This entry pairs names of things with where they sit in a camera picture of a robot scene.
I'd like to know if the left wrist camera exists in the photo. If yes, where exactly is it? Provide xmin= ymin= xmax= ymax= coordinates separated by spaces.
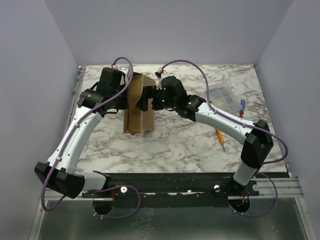
xmin=117 ymin=66 xmax=132 ymax=78

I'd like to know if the aluminium frame rail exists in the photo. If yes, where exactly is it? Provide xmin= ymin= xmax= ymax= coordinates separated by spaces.
xmin=44 ymin=172 xmax=303 ymax=200

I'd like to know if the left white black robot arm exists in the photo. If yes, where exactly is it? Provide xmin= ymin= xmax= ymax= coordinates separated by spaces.
xmin=34 ymin=66 xmax=132 ymax=199

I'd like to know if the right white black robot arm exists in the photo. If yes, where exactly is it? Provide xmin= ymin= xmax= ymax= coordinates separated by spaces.
xmin=136 ymin=76 xmax=274 ymax=196

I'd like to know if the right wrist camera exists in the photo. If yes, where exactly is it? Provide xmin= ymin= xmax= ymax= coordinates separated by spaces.
xmin=154 ymin=67 xmax=164 ymax=90

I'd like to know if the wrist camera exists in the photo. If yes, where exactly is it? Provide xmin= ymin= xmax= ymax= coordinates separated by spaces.
xmin=117 ymin=66 xmax=132 ymax=78
xmin=154 ymin=67 xmax=164 ymax=90

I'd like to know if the orange utility knife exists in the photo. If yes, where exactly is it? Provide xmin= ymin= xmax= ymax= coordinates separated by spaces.
xmin=215 ymin=129 xmax=226 ymax=152

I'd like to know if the clear plastic parts box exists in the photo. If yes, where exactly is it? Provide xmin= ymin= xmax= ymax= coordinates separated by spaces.
xmin=208 ymin=82 xmax=242 ymax=114

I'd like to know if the brown cardboard express box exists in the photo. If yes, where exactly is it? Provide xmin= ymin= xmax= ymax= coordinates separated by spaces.
xmin=123 ymin=72 xmax=156 ymax=135

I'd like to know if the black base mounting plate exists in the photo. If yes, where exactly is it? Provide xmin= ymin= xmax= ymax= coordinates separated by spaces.
xmin=82 ymin=172 xmax=259 ymax=208

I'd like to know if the blue red screwdriver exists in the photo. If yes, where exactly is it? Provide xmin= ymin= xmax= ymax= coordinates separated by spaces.
xmin=239 ymin=99 xmax=246 ymax=118

